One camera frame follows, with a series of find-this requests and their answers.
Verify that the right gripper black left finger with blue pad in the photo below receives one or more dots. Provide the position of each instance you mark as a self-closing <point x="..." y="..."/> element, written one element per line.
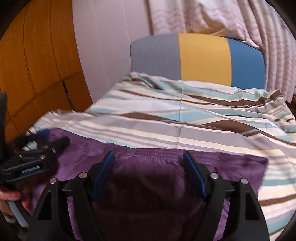
<point x="65" y="210"/>

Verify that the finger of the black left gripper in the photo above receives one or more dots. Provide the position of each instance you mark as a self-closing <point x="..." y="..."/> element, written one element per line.
<point x="58" y="146"/>

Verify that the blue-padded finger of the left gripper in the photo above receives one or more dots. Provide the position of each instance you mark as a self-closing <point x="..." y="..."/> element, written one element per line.
<point x="24" y="139"/>

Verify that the purple quilted down jacket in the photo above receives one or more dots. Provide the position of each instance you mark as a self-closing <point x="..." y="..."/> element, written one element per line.
<point x="170" y="194"/>

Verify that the left hand red nails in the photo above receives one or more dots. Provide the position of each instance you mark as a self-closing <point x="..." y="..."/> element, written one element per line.
<point x="11" y="195"/>

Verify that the striped duvet cover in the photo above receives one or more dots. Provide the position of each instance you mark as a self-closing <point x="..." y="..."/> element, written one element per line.
<point x="143" y="111"/>

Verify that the grey yellow blue headboard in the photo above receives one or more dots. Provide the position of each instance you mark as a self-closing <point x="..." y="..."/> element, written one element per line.
<point x="199" y="57"/>

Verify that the pink patterned curtain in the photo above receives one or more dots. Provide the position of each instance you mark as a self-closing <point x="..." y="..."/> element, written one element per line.
<point x="255" y="23"/>

